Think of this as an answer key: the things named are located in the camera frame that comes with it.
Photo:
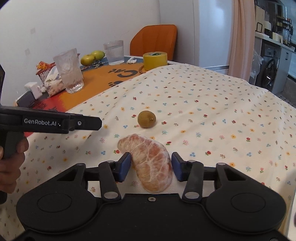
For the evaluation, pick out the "white charger adapter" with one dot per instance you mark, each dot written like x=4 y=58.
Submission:
x=34 y=88

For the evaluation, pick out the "brown longan right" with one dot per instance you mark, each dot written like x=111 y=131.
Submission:
x=146 y=119

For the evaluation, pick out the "white kitchen counter cabinet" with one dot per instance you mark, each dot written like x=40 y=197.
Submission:
x=285 y=59

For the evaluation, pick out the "green apple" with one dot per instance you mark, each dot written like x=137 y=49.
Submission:
x=87 y=60
x=98 y=55

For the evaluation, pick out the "orange chair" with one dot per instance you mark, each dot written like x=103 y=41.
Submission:
x=155 y=38

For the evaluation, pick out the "frosted textured glass near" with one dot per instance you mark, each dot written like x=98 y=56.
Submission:
x=69 y=70

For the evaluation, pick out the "peeled citrus half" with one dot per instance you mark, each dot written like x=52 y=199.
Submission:
x=151 y=161

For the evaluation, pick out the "grey washing machine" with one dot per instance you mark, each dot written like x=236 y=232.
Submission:
x=269 y=67

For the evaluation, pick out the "yellow tape roll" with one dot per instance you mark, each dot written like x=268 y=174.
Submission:
x=153 y=60

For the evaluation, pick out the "clear drinking glass far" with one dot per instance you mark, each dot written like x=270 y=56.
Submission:
x=114 y=52

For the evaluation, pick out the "pink curtain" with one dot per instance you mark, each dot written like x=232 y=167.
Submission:
x=243 y=36

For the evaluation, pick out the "white refrigerator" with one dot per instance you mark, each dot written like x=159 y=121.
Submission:
x=205 y=29

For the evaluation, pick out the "orange cat table mat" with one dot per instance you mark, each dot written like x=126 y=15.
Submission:
x=96 y=80

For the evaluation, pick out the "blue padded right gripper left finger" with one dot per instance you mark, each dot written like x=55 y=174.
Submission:
x=112 y=172

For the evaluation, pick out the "floral cream tablecloth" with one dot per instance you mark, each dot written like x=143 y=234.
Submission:
x=201 y=114

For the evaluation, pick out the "person's left hand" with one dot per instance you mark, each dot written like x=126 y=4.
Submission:
x=10 y=167

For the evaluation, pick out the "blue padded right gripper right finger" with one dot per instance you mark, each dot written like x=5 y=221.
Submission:
x=191 y=172

